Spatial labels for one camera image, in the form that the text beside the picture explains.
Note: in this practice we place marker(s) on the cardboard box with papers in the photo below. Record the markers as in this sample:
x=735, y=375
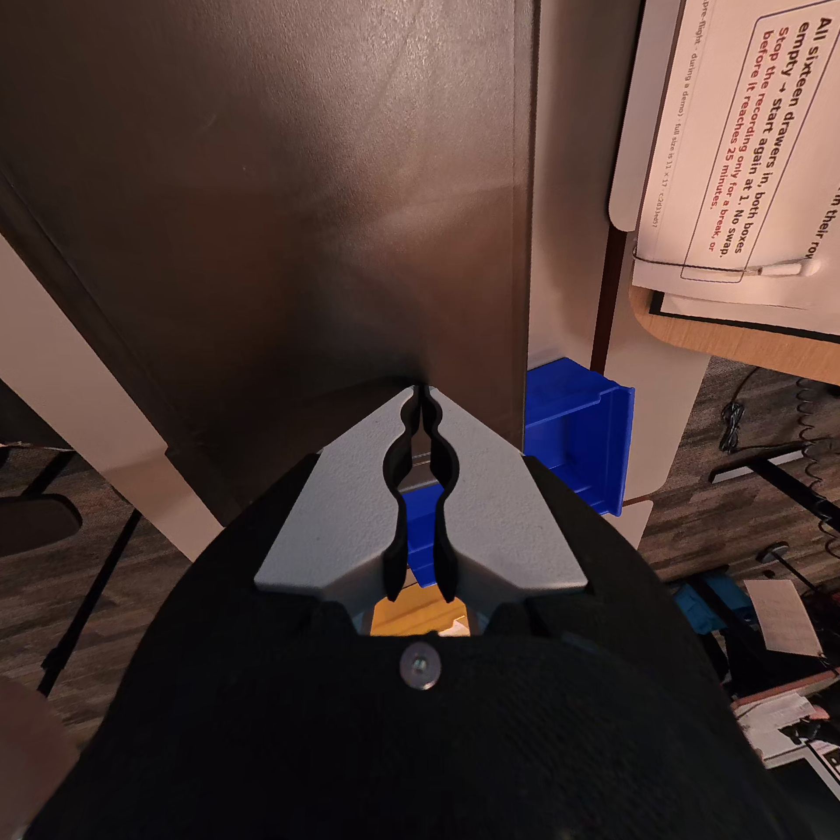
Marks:
x=781, y=715

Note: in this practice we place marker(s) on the yellow bin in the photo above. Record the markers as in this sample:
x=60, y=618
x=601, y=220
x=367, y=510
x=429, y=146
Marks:
x=413, y=610

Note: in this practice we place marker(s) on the person's left forearm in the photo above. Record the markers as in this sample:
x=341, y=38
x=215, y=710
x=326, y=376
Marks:
x=33, y=761

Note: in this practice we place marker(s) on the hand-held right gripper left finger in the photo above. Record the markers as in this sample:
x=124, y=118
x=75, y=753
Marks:
x=328, y=525

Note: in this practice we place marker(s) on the white instruction sheet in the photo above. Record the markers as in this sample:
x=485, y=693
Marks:
x=722, y=164

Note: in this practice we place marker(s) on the beige paper sheet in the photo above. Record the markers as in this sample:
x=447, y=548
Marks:
x=781, y=617

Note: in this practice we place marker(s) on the black-bordered white sheet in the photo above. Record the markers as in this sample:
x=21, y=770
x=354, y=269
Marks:
x=722, y=312

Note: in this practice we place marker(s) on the black table foot bar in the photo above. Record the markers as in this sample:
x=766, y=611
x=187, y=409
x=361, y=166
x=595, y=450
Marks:
x=781, y=474

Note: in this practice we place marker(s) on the black drawer cabinet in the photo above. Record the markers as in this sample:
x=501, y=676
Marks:
x=262, y=197

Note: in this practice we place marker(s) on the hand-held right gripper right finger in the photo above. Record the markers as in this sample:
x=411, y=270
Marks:
x=512, y=525

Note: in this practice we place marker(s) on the blue plastic bin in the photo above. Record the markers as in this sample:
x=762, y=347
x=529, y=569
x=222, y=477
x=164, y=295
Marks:
x=577, y=433

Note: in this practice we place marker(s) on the white rounded panel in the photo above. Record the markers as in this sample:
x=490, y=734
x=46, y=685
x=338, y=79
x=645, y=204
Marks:
x=633, y=170

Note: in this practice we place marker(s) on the black office chair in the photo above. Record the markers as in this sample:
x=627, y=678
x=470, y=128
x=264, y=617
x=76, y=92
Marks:
x=33, y=525

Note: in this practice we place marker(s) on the thin black stand pole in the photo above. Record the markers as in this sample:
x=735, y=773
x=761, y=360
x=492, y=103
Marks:
x=56, y=656

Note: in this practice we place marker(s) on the teal blue floor object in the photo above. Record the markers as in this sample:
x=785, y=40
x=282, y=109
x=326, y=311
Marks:
x=689, y=607

